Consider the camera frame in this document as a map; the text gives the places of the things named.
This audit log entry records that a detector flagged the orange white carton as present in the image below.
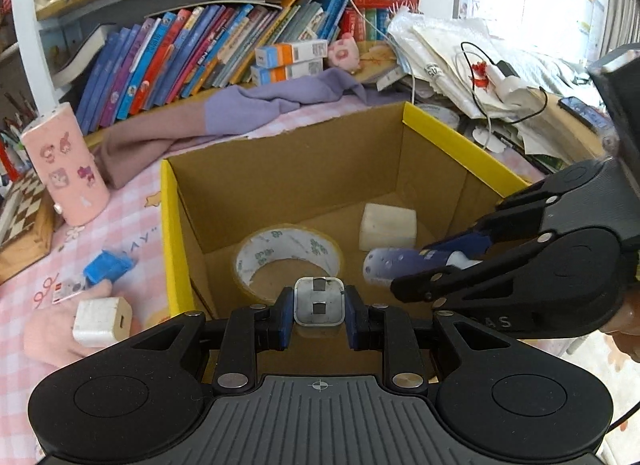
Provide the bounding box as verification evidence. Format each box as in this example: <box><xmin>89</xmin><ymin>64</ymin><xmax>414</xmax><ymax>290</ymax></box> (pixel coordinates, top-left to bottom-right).
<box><xmin>250</xmin><ymin>59</ymin><xmax>325</xmax><ymax>87</ymax></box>
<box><xmin>255</xmin><ymin>39</ymin><xmax>330</xmax><ymax>67</ymax></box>

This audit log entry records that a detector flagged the person's right hand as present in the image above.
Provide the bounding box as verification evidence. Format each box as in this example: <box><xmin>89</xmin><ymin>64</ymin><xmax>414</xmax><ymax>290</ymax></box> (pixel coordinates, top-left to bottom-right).
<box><xmin>597</xmin><ymin>290</ymin><xmax>640</xmax><ymax>363</ymax></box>

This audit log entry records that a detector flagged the pink checked desktop tablecloth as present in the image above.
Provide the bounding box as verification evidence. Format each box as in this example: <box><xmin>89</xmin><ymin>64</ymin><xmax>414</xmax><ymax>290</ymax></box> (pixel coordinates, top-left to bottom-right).
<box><xmin>0</xmin><ymin>90</ymin><xmax>546</xmax><ymax>465</ymax></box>

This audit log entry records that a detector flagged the blue plastic packet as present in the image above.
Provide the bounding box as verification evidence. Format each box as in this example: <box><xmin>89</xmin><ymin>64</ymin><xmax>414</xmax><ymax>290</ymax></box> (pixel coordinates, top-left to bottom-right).
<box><xmin>82</xmin><ymin>251</ymin><xmax>138</xmax><ymax>287</ymax></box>

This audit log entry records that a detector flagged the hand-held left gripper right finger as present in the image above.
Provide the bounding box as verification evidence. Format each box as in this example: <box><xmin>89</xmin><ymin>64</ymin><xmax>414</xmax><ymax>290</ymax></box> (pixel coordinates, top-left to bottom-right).
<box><xmin>345</xmin><ymin>286</ymin><xmax>506</xmax><ymax>394</ymax></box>

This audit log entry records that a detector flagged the pink sticker cylinder container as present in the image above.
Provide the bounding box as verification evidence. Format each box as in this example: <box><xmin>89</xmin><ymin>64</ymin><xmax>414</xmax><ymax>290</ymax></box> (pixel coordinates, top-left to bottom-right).
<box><xmin>20</xmin><ymin>102</ymin><xmax>111</xmax><ymax>227</ymax></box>

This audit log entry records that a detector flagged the purple pink cloth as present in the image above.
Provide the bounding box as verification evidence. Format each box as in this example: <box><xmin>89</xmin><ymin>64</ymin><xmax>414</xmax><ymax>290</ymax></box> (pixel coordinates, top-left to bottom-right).
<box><xmin>92</xmin><ymin>68</ymin><xmax>368</xmax><ymax>191</ymax></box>

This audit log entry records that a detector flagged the clear tape roll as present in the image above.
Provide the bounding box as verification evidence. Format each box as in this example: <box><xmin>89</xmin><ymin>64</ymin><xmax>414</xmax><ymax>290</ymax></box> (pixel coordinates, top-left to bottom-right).
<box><xmin>235</xmin><ymin>226</ymin><xmax>345</xmax><ymax>305</ymax></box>

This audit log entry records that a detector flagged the pink plush toy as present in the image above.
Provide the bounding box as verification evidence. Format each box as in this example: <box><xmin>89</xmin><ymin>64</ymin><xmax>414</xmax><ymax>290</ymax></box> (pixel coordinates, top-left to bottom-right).
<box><xmin>22</xmin><ymin>280</ymin><xmax>143</xmax><ymax>368</ymax></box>

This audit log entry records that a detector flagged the white purple tube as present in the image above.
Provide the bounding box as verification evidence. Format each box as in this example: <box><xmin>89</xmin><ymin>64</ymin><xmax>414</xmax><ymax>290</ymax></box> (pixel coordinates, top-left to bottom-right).
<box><xmin>362</xmin><ymin>245</ymin><xmax>486</xmax><ymax>288</ymax></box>

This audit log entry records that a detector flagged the thick white book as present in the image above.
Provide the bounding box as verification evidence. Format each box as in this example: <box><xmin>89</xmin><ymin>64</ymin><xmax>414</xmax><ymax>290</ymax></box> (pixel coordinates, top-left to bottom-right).
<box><xmin>52</xmin><ymin>22</ymin><xmax>118</xmax><ymax>88</ymax></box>

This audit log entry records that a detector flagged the small white red box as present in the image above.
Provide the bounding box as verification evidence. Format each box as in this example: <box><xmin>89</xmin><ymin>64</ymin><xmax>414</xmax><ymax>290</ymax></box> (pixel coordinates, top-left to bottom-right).
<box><xmin>52</xmin><ymin>277</ymin><xmax>91</xmax><ymax>303</ymax></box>

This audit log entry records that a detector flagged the black cable with plug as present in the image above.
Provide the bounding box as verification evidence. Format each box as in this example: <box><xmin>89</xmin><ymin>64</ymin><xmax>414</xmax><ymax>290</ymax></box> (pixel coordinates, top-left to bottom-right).
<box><xmin>460</xmin><ymin>42</ymin><xmax>548</xmax><ymax>123</ymax></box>

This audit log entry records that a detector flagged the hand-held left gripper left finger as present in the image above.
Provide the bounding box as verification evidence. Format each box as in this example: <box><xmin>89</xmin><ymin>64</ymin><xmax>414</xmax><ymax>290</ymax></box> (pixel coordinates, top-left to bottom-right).
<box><xmin>132</xmin><ymin>286</ymin><xmax>296</xmax><ymax>394</ymax></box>

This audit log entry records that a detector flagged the stack of large books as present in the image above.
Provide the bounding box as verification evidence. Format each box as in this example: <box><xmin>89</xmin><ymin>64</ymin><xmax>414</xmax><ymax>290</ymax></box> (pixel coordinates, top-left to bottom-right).
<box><xmin>520</xmin><ymin>90</ymin><xmax>616</xmax><ymax>171</ymax></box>

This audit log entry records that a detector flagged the white charger with slot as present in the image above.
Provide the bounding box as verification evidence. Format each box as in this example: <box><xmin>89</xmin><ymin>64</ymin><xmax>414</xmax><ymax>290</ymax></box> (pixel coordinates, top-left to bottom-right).
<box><xmin>72</xmin><ymin>296</ymin><xmax>133</xmax><ymax>347</ymax></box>

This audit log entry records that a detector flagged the yellow cardboard box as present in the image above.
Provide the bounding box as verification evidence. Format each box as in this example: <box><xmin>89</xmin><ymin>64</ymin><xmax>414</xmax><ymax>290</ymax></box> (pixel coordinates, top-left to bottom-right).
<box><xmin>160</xmin><ymin>101</ymin><xmax>531</xmax><ymax>326</ymax></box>

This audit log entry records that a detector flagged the white round container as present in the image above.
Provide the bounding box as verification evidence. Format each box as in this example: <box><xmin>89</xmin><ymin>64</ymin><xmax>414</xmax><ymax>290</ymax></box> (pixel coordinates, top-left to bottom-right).
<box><xmin>417</xmin><ymin>104</ymin><xmax>461</xmax><ymax>131</ymax></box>

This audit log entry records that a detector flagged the wooden chessboard box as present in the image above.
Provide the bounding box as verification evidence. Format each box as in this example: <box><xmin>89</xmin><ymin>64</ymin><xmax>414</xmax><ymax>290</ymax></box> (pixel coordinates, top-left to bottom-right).
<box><xmin>0</xmin><ymin>168</ymin><xmax>56</xmax><ymax>286</ymax></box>

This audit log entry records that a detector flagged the white cube block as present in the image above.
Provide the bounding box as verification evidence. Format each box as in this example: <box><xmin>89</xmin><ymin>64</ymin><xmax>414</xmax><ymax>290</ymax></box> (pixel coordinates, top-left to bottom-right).
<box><xmin>359</xmin><ymin>202</ymin><xmax>418</xmax><ymax>252</ymax></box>

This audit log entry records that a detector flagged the pile of white papers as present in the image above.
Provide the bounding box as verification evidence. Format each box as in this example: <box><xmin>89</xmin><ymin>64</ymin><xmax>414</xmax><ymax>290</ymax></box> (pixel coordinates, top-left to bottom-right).
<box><xmin>387</xmin><ymin>10</ymin><xmax>596</xmax><ymax>121</ymax></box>

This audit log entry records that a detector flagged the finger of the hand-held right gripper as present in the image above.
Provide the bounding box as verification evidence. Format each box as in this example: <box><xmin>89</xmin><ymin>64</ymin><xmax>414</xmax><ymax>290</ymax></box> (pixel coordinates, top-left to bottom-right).
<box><xmin>391</xmin><ymin>234</ymin><xmax>558</xmax><ymax>307</ymax></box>
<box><xmin>422</xmin><ymin>160</ymin><xmax>613</xmax><ymax>252</ymax></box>

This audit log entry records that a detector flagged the row of colourful books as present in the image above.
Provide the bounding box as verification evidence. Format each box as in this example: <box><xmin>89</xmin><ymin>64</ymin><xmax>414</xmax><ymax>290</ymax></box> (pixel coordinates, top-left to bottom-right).
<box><xmin>75</xmin><ymin>0</ymin><xmax>351</xmax><ymax>136</ymax></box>

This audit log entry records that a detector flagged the pale bear print mat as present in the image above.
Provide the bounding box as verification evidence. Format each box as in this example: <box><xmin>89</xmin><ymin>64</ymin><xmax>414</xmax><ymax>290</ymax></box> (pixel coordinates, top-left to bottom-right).
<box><xmin>565</xmin><ymin>335</ymin><xmax>640</xmax><ymax>446</ymax></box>

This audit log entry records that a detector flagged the black smartphone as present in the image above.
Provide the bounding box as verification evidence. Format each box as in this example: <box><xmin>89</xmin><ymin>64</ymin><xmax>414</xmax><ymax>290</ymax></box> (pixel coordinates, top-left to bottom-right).
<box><xmin>557</xmin><ymin>95</ymin><xmax>613</xmax><ymax>133</ymax></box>

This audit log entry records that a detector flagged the white plug charger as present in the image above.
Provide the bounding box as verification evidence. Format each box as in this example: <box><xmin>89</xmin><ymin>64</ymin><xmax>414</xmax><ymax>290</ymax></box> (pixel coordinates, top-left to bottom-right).
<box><xmin>292</xmin><ymin>276</ymin><xmax>346</xmax><ymax>328</ymax></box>

